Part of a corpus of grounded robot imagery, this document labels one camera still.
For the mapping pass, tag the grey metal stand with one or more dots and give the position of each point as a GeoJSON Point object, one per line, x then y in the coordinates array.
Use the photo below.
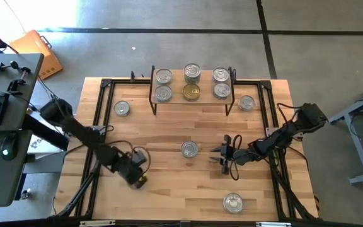
{"type": "Point", "coordinates": [362, 151]}

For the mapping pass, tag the orange carrying case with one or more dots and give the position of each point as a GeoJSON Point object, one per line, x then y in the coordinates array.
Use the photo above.
{"type": "Point", "coordinates": [33, 47]}

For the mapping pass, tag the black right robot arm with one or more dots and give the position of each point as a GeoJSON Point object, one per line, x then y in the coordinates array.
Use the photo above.
{"type": "Point", "coordinates": [279, 138]}

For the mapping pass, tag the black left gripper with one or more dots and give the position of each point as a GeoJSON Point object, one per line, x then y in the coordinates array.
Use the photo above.
{"type": "Point", "coordinates": [131, 170]}

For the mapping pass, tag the small metal caster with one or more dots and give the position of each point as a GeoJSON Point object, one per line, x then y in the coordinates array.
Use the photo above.
{"type": "Point", "coordinates": [25, 194]}

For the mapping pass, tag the teal yellowfin tuna can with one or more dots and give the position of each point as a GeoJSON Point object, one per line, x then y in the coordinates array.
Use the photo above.
{"type": "Point", "coordinates": [189, 149]}
{"type": "Point", "coordinates": [192, 72]}

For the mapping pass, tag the white box with logo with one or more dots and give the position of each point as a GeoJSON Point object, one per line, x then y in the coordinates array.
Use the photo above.
{"type": "Point", "coordinates": [39, 145]}

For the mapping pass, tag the black computer mouse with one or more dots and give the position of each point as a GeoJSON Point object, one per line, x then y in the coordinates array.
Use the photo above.
{"type": "Point", "coordinates": [9, 147]}

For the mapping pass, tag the grey label silver can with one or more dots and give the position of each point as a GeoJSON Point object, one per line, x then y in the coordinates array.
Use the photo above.
{"type": "Point", "coordinates": [122, 108]}
{"type": "Point", "coordinates": [163, 93]}
{"type": "Point", "coordinates": [163, 76]}

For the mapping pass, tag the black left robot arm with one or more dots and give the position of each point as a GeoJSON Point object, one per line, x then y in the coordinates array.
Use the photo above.
{"type": "Point", "coordinates": [87, 137]}

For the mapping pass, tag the black desk support beam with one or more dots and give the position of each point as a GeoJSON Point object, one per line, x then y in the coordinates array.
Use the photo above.
{"type": "Point", "coordinates": [43, 134]}

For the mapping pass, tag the silver aluminium bracket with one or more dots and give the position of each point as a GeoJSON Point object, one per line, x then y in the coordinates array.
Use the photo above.
{"type": "Point", "coordinates": [96, 223]}
{"type": "Point", "coordinates": [273, 224]}

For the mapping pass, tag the wooden shelf with black legs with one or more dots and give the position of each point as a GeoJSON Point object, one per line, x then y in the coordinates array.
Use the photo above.
{"type": "Point", "coordinates": [176, 97]}

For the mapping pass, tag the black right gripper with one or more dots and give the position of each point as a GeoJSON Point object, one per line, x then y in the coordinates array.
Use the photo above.
{"type": "Point", "coordinates": [227, 154]}

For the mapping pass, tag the green can with gold lid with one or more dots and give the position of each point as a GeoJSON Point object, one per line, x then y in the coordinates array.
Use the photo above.
{"type": "Point", "coordinates": [191, 92]}

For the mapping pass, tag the blue oval label fish can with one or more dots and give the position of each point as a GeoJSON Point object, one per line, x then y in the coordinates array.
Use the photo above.
{"type": "Point", "coordinates": [221, 75]}
{"type": "Point", "coordinates": [247, 103]}
{"type": "Point", "coordinates": [232, 202]}
{"type": "Point", "coordinates": [222, 91]}

